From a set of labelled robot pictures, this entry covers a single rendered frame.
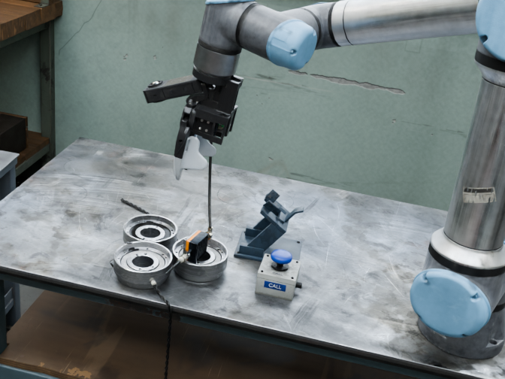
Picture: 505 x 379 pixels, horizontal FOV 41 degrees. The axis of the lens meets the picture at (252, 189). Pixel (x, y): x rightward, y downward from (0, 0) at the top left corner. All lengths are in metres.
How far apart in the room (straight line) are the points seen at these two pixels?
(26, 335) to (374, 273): 0.74
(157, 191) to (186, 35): 1.39
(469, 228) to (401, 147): 1.88
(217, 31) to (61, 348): 0.75
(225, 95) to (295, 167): 1.78
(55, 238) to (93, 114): 1.79
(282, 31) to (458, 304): 0.48
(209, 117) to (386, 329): 0.48
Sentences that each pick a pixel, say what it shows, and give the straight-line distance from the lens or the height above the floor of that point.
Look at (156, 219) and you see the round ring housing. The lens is 1.40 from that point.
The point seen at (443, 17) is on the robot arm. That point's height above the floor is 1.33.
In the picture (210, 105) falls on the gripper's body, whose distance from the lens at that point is 1.20.
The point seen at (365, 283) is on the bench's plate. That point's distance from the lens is 1.35.
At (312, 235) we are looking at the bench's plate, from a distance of 1.47.
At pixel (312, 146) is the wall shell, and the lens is 2.90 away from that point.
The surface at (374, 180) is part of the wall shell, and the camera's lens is 2.93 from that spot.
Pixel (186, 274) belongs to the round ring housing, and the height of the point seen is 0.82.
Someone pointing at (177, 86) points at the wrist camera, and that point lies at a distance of 1.20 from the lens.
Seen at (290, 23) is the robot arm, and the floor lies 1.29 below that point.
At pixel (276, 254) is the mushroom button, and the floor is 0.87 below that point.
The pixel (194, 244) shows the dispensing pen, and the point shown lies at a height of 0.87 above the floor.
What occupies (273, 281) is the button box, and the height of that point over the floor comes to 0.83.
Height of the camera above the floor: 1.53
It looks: 26 degrees down
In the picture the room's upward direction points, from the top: 8 degrees clockwise
